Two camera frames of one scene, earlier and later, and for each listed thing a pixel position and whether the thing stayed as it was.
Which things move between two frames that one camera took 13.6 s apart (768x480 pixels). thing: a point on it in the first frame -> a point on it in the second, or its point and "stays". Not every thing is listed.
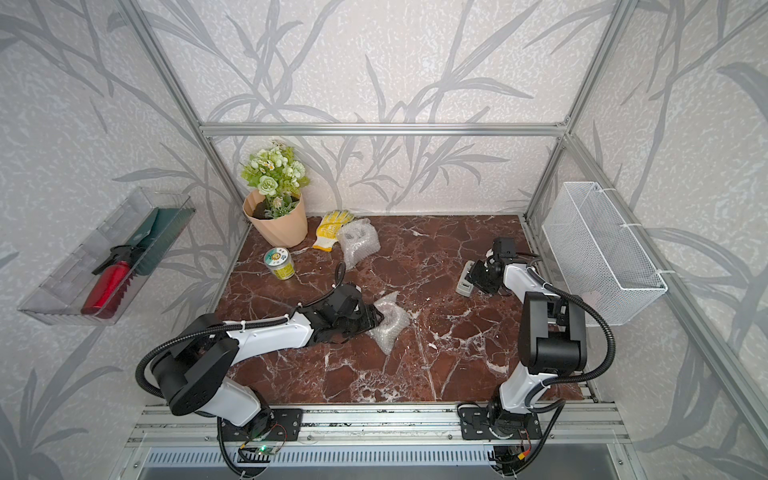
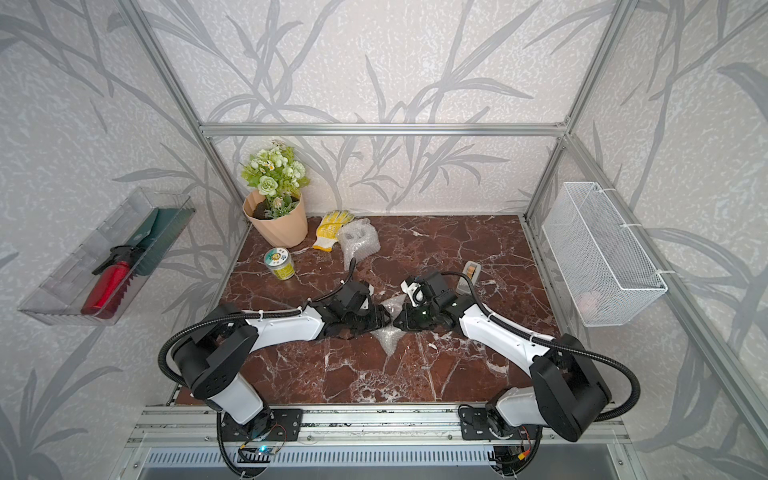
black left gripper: [369, 320] stays
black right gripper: [473, 276] -> [405, 314]
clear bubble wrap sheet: [395, 318] stays
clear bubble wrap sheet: [358, 241] stays
